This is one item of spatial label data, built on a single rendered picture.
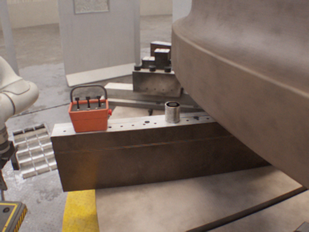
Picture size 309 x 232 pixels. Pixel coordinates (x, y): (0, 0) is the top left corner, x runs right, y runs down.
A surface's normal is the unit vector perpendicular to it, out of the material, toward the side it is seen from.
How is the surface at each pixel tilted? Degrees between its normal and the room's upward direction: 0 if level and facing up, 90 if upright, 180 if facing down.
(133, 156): 90
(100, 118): 97
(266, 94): 90
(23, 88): 60
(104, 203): 0
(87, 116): 97
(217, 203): 0
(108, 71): 37
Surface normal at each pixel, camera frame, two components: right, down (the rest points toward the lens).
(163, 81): -0.21, 0.44
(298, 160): -0.88, 0.21
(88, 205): 0.00, -0.90
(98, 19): 0.54, 0.37
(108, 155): 0.18, 0.43
